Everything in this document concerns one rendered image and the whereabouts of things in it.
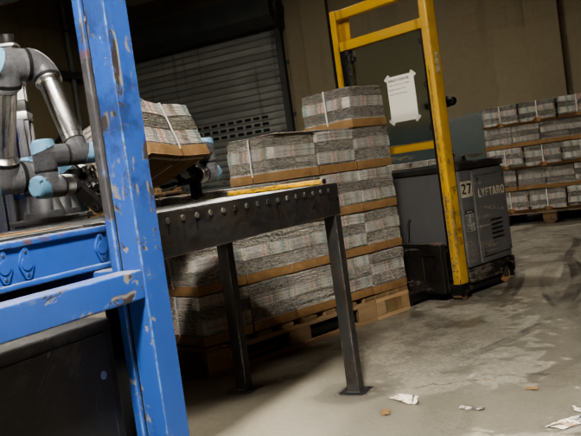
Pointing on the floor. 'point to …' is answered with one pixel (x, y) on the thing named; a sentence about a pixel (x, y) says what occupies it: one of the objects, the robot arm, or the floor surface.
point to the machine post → (130, 214)
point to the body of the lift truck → (467, 174)
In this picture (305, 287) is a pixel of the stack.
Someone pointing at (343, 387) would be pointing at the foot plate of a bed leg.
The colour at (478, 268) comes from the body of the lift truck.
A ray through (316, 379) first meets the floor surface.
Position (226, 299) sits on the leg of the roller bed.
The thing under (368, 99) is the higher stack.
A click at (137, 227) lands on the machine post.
